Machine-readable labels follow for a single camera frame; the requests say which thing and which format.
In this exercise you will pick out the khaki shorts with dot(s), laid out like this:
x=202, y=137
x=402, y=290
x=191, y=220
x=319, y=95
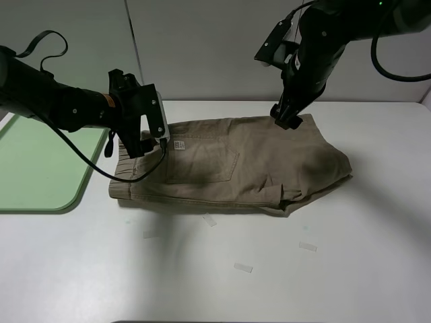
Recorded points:
x=234, y=163

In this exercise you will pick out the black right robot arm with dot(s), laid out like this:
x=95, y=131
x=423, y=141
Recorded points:
x=326, y=28

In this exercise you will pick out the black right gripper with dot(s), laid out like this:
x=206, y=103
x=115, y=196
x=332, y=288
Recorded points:
x=301, y=87

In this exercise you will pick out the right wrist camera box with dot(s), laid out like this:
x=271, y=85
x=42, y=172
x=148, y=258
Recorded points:
x=277, y=48

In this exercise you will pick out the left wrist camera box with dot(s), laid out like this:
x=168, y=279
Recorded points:
x=151, y=106

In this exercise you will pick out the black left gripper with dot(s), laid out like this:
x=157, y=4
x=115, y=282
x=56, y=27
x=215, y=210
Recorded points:
x=126, y=92

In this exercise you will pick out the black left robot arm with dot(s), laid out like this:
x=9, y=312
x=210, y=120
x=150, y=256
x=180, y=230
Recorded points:
x=36, y=95

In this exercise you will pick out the green plastic tray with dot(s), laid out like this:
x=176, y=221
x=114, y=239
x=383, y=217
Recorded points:
x=39, y=172

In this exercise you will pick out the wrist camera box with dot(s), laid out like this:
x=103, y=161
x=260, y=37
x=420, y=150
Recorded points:
x=151, y=106
x=277, y=48

